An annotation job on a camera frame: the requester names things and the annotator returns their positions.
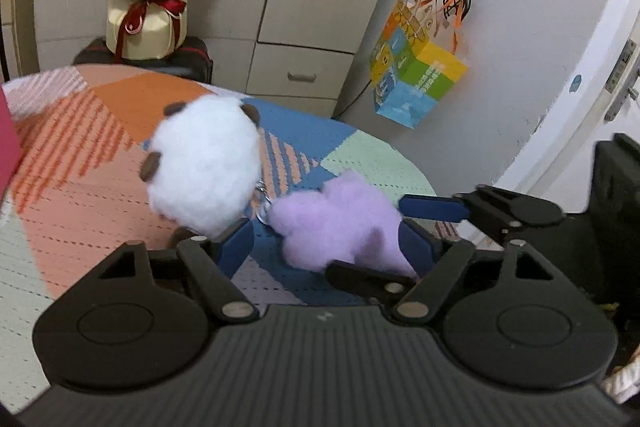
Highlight black suitcase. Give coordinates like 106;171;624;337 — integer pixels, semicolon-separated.
72;36;215;84

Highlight patchwork blanket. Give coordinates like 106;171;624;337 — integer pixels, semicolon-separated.
0;64;442;414

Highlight purple plush toy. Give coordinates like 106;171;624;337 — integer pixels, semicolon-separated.
270;171;419;279

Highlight person's right forearm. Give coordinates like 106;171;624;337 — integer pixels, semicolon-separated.
602;347;640;404

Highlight colourful paper gift bag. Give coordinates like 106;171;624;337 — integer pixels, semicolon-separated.
369;0;469;130

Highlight metal door lock plate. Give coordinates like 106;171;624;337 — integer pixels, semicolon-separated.
604;39;640;124

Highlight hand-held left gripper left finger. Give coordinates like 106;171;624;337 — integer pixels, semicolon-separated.
97;217;261;326

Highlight white plush toy brown ears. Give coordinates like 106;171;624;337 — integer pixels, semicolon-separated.
139;97;264;249

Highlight metal keychain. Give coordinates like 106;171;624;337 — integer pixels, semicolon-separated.
254;181;275;224

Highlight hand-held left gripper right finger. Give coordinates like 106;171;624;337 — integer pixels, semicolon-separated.
392;217;568;326

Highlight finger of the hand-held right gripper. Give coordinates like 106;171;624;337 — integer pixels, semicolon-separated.
325;259;419;303
398;184;568;240

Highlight white door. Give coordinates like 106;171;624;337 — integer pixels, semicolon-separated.
494;0;640;215

